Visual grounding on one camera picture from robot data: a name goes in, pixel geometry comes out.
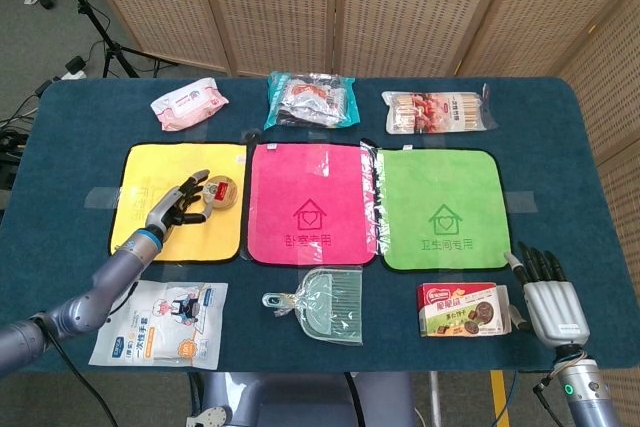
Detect small round tin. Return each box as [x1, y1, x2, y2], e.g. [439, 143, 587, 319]
[201, 175, 239, 212]

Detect pink cloth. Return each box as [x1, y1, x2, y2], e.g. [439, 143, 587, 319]
[246, 141, 378, 268]

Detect teal snack bag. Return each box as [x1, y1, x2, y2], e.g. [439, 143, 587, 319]
[262, 70, 362, 131]

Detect dark blue table mat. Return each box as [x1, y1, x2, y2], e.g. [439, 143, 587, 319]
[0, 75, 601, 374]

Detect yellow cloth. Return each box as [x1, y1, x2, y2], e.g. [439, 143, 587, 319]
[109, 142, 249, 264]

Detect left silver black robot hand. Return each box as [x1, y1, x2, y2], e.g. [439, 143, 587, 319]
[143, 169, 211, 244]

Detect pink wet wipes pack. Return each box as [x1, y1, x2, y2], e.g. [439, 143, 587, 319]
[150, 77, 230, 132]

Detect black floor cables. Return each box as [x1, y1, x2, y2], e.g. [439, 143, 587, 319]
[0, 77, 56, 188]

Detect red green chocolate wafer box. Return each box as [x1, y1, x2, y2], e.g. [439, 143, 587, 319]
[417, 281, 513, 339]

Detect bamboo skewers pack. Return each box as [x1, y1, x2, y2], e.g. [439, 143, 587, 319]
[380, 82, 499, 136]

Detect green cloth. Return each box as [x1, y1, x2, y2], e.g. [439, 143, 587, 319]
[374, 147, 514, 272]

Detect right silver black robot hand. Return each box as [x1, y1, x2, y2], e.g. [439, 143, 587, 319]
[503, 241, 592, 349]

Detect grey robot torso base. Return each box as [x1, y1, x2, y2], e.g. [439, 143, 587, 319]
[185, 370, 417, 427]

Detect disposable gloves bag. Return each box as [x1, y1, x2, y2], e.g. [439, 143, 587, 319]
[87, 278, 229, 371]

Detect white power adapter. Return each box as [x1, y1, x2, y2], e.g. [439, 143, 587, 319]
[60, 56, 88, 81]

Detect packaged green mini dustpan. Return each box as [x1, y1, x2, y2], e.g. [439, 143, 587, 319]
[260, 265, 365, 346]

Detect black tripod stand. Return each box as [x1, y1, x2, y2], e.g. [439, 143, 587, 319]
[47, 0, 180, 79]

